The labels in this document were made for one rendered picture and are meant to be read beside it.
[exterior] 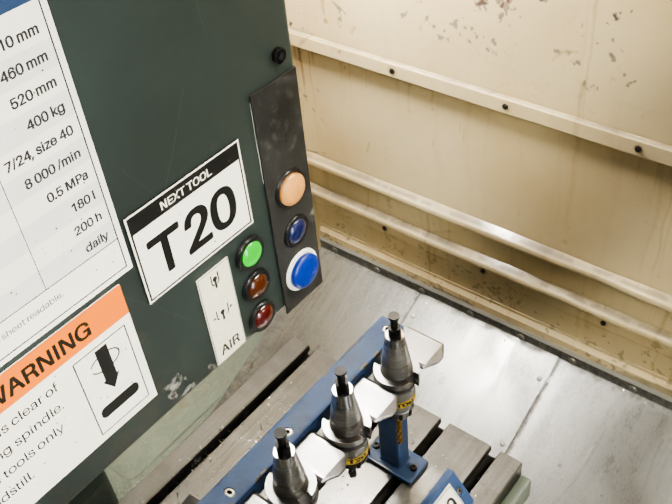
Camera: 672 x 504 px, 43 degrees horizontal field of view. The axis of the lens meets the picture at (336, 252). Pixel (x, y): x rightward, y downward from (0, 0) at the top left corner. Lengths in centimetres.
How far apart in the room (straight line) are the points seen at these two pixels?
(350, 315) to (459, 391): 30
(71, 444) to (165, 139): 20
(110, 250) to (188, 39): 13
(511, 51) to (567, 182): 24
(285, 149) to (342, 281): 127
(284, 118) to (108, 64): 16
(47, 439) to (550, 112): 99
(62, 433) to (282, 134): 24
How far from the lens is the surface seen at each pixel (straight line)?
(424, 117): 152
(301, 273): 66
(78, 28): 46
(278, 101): 58
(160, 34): 49
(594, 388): 166
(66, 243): 49
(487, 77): 140
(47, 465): 57
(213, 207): 56
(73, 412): 56
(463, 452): 148
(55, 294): 50
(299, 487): 104
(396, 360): 112
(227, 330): 63
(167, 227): 54
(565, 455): 163
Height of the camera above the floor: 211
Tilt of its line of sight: 41 degrees down
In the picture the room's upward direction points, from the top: 6 degrees counter-clockwise
